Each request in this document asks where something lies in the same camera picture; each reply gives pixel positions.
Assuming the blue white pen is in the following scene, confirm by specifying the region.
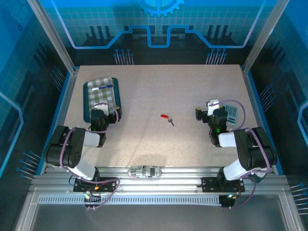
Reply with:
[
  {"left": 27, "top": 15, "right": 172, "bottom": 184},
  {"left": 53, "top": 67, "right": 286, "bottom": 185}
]
[{"left": 92, "top": 84, "right": 113, "bottom": 91}]

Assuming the aluminium corner post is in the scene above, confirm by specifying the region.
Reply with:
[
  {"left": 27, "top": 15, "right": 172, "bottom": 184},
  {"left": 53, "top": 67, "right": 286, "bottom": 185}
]
[
  {"left": 241, "top": 0, "right": 291, "bottom": 75},
  {"left": 26, "top": 0, "right": 78, "bottom": 74}
]

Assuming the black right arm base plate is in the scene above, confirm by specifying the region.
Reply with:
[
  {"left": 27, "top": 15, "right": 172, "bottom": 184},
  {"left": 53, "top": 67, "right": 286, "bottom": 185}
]
[{"left": 201, "top": 176, "right": 246, "bottom": 193}]

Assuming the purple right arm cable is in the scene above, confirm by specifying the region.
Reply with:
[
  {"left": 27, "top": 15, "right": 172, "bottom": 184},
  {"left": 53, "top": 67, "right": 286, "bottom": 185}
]
[{"left": 208, "top": 99, "right": 270, "bottom": 210}]

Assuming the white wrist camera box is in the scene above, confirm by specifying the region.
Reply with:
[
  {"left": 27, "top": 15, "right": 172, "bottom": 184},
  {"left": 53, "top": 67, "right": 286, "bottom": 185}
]
[
  {"left": 206, "top": 99, "right": 221, "bottom": 116},
  {"left": 94, "top": 99, "right": 114, "bottom": 114}
]

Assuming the aluminium rail frame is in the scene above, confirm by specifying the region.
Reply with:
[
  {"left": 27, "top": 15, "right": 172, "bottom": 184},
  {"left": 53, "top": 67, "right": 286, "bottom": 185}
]
[{"left": 30, "top": 165, "right": 291, "bottom": 196}]

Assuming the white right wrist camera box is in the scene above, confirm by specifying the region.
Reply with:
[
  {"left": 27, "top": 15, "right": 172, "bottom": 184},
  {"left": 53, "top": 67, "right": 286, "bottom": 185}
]
[{"left": 206, "top": 99, "right": 221, "bottom": 116}]

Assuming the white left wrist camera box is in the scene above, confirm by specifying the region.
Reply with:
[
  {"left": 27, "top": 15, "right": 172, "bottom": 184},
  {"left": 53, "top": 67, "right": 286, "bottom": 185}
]
[{"left": 94, "top": 99, "right": 114, "bottom": 114}]

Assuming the grey metal panel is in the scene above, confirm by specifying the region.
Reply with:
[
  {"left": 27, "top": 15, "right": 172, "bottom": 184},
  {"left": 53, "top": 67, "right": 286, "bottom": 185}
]
[{"left": 30, "top": 204, "right": 291, "bottom": 231}]

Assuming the printed wrapped oval object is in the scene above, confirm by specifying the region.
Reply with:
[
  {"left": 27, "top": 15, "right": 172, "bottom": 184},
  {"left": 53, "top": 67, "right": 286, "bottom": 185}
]
[{"left": 127, "top": 165, "right": 163, "bottom": 179}]

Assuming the green checked cloth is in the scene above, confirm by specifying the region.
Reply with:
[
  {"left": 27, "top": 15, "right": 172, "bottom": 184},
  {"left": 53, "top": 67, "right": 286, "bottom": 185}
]
[{"left": 87, "top": 77, "right": 116, "bottom": 114}]

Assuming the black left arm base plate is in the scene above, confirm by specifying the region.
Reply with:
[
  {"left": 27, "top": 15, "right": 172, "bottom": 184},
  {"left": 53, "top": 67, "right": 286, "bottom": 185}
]
[{"left": 73, "top": 177, "right": 120, "bottom": 193}]

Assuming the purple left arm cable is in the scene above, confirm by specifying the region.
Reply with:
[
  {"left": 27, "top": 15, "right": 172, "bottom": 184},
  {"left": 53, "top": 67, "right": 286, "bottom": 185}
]
[{"left": 59, "top": 103, "right": 121, "bottom": 210}]

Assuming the teal tray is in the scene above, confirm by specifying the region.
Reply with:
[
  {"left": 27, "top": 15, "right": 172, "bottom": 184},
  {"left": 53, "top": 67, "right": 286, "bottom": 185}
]
[{"left": 83, "top": 77, "right": 122, "bottom": 122}]

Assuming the blue grey calculator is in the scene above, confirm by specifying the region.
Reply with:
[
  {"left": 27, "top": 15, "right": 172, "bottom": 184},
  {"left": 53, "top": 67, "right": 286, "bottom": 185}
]
[{"left": 221, "top": 103, "right": 239, "bottom": 126}]

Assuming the slotted grey cable duct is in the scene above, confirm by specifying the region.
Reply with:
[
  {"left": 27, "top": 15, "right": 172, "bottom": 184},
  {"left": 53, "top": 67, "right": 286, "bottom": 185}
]
[{"left": 38, "top": 195, "right": 222, "bottom": 205}]

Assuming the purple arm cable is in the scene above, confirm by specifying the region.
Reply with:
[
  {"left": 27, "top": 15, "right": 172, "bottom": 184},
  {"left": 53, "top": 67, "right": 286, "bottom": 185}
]
[
  {"left": 208, "top": 99, "right": 270, "bottom": 210},
  {"left": 59, "top": 103, "right": 121, "bottom": 210}
]

